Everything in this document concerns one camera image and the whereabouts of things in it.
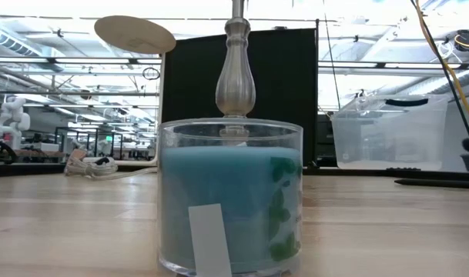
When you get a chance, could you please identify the silver lamp stand black socket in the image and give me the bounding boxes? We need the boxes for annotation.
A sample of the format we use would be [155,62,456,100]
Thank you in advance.
[215,0,257,147]

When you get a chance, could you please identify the blue candle glass jar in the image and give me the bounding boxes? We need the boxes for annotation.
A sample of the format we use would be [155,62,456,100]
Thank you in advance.
[156,116,305,277]

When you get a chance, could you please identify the black partition screen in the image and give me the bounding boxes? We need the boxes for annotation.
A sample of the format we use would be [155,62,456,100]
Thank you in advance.
[160,27,320,167]

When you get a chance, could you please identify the round tan disc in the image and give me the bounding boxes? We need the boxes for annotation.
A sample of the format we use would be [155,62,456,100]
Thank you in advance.
[93,15,177,55]

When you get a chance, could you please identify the clear plastic bin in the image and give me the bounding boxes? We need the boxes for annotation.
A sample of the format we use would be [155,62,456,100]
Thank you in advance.
[330,93,450,172]

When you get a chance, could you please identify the black thin stick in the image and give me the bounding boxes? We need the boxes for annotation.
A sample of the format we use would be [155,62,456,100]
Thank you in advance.
[394,178,469,190]

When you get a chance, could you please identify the black round ceiling device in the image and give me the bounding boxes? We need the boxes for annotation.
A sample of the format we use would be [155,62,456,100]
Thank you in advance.
[454,29,469,53]

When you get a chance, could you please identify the thin black hanging cable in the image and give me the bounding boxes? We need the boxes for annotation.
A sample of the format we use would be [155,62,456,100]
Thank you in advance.
[323,0,341,112]

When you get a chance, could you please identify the clear coiled lamp cord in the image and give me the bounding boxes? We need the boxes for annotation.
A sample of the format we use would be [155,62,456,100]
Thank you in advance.
[63,148,159,181]

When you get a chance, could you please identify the black aluminium frame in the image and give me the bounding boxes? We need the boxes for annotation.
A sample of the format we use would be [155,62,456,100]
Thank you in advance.
[0,162,469,182]

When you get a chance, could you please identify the black hose loop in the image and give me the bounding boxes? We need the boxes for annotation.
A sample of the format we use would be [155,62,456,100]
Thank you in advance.
[0,137,18,165]

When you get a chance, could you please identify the yellow cable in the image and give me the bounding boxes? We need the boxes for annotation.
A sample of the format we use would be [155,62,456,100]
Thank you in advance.
[414,0,469,134]

